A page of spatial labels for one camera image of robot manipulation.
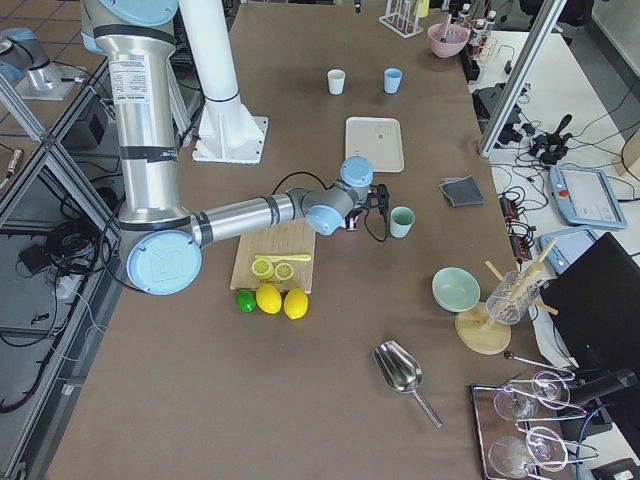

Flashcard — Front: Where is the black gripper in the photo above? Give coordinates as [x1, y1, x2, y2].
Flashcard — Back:
[344, 184, 389, 228]

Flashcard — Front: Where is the cream white cup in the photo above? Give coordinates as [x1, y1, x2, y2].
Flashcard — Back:
[327, 69, 346, 95]

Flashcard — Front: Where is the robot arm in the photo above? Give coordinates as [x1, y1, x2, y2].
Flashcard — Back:
[81, 1, 375, 295]
[1, 27, 73, 101]

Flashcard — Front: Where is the cream rabbit tray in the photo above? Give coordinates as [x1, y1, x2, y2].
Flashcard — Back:
[345, 116, 404, 173]

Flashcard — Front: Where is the green cup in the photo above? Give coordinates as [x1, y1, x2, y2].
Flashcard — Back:
[389, 206, 416, 239]

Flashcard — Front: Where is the grey folded cloth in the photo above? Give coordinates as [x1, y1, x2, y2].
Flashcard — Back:
[439, 176, 485, 208]

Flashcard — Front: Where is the wooden cutting board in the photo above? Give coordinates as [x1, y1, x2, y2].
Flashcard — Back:
[230, 219, 316, 294]

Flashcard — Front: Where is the yellow plastic knife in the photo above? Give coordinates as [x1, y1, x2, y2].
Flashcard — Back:
[254, 254, 312, 263]

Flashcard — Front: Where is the light blue cup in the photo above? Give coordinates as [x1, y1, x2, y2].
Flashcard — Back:
[383, 68, 403, 94]

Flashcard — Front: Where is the green bowl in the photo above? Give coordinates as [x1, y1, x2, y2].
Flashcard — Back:
[431, 267, 480, 313]

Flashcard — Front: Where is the lemon half slice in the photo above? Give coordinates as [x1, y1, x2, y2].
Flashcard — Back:
[251, 258, 275, 280]
[274, 262, 295, 282]

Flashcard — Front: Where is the yellow lemon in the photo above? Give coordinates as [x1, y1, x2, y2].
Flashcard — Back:
[255, 283, 282, 314]
[283, 288, 309, 320]

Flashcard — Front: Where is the black plastic housing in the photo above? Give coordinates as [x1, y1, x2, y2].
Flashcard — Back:
[471, 83, 505, 120]

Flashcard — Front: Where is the clear glass on stand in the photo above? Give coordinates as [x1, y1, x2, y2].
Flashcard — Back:
[486, 271, 542, 325]

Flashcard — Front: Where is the wooden mug tree stand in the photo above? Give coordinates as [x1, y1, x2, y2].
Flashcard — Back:
[455, 239, 558, 355]

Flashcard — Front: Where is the green lime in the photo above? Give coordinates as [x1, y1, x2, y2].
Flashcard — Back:
[235, 290, 257, 313]

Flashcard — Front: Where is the metal muddler stick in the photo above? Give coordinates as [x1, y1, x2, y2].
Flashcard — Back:
[440, 13, 452, 43]

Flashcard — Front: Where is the pink bowl with ice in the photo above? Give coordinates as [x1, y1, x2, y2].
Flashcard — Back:
[427, 23, 469, 58]

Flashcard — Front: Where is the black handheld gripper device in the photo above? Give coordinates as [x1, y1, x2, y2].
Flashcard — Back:
[529, 114, 573, 165]

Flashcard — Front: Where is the metal scoop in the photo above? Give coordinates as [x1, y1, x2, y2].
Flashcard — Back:
[373, 340, 443, 429]

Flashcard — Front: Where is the yellow cup on rack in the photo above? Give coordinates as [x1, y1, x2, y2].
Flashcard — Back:
[414, 0, 430, 18]

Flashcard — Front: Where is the blue teach pendant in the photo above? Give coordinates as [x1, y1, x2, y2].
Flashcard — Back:
[548, 165, 627, 230]
[538, 225, 599, 275]

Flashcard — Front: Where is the black monitor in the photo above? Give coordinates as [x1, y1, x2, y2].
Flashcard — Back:
[541, 233, 639, 372]

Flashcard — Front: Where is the wine glass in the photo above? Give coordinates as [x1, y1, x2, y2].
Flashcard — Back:
[488, 426, 568, 479]
[494, 370, 570, 421]

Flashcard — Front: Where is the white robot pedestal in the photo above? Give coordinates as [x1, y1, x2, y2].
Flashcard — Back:
[180, 1, 268, 164]

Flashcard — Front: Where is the white wire cup rack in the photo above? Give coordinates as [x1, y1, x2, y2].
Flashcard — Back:
[378, 0, 424, 39]

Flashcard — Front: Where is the aluminium frame post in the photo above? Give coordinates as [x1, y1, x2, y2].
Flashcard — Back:
[478, 0, 566, 159]

